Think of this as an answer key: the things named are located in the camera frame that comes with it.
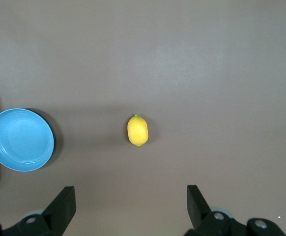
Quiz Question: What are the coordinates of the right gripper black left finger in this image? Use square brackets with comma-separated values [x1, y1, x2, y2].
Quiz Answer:
[2, 186, 77, 236]

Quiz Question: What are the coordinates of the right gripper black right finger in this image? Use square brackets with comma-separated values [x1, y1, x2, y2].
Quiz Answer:
[184, 184, 234, 236]

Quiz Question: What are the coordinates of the yellow lemon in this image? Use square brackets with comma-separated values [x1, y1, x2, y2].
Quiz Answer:
[127, 114, 149, 147]

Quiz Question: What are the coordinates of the blue plate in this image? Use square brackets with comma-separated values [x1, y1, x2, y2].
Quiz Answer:
[0, 108, 55, 172]

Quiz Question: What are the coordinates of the brown table cover sheet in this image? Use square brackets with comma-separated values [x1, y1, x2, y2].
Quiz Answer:
[0, 0, 286, 236]

